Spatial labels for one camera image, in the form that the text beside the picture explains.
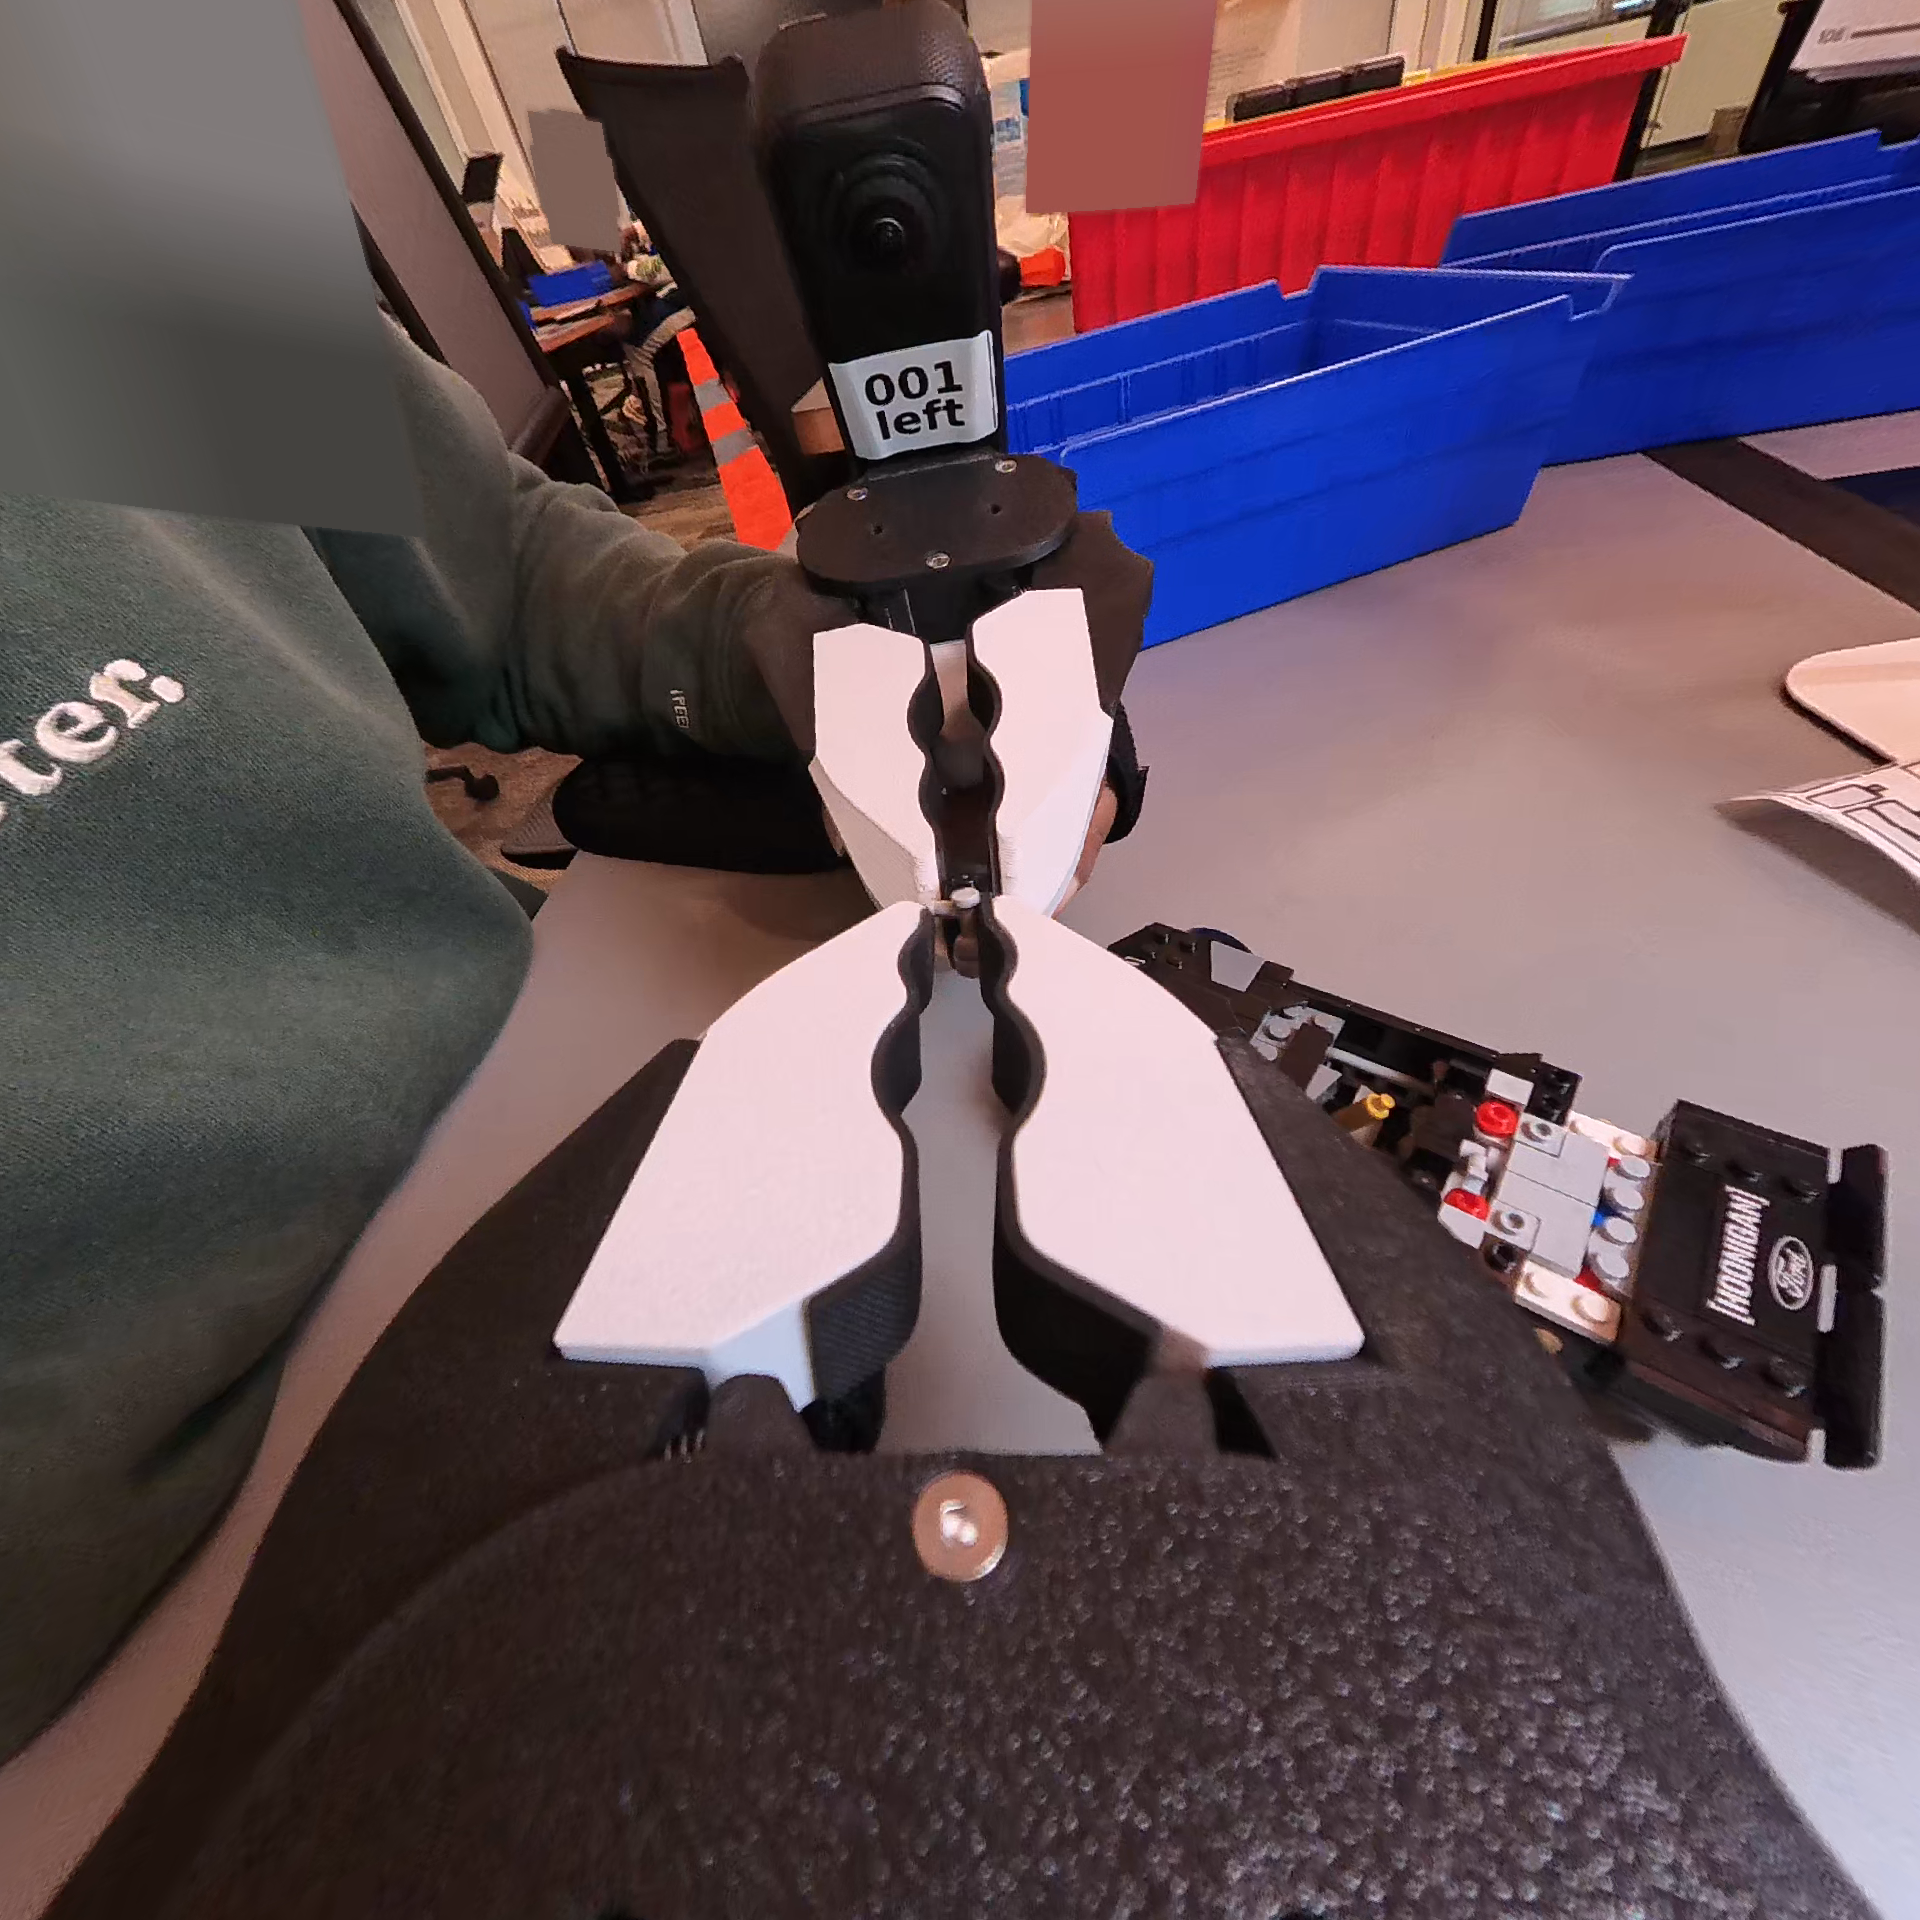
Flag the black office chair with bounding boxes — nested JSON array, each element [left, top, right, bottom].
[[556, 46, 819, 452]]

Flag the person's left forearm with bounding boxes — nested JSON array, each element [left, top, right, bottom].
[[377, 329, 819, 758]]

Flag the black lego car model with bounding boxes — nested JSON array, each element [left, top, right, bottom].
[[1110, 922, 1892, 1472]]

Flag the black mesh pad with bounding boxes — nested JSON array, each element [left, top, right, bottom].
[[550, 743, 859, 877]]

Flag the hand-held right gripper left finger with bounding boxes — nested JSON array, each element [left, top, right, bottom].
[[556, 900, 924, 1375]]

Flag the red plastic bin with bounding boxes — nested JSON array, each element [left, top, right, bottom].
[[1069, 36, 1689, 338]]

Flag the white sticker sheet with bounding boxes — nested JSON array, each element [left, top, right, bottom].
[[1727, 761, 1920, 889]]

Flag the white tray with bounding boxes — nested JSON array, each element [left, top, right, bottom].
[[1786, 634, 1920, 770]]

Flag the person's green sweatshirt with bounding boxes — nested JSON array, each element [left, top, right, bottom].
[[0, 496, 543, 1758]]

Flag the orange traffic cone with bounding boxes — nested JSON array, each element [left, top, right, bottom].
[[672, 324, 800, 558]]

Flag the person's left hand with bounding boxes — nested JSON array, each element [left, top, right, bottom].
[[1067, 503, 1164, 853]]

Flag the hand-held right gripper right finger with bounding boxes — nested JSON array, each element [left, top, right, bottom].
[[991, 900, 1368, 1375]]

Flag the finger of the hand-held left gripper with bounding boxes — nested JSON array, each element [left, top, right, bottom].
[[964, 586, 1105, 907], [808, 616, 969, 907]]

